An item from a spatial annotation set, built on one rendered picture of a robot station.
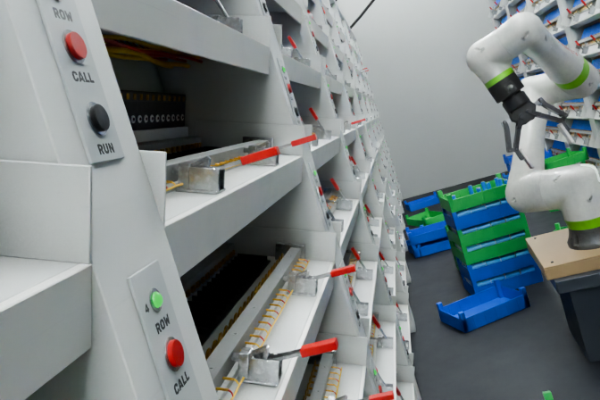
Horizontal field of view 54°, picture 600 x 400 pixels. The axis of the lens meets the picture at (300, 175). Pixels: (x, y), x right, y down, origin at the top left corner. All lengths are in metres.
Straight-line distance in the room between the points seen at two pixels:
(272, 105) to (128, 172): 0.63
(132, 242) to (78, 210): 0.06
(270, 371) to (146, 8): 0.34
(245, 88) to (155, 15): 0.48
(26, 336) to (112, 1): 0.27
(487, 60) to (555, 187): 0.45
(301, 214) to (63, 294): 0.73
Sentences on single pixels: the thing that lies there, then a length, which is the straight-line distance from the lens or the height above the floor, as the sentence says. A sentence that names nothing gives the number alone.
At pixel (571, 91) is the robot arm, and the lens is 2.17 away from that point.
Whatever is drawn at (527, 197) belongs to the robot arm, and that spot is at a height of 0.51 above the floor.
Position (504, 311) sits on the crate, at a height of 0.02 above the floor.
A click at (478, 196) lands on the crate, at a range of 2.64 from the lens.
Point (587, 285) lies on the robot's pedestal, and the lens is 1.92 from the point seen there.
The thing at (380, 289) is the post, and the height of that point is 0.41.
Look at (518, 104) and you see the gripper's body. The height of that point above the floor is 0.81.
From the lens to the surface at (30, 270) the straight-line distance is 0.31.
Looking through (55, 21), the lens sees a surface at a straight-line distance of 0.36.
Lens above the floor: 0.90
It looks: 4 degrees down
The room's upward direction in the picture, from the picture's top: 17 degrees counter-clockwise
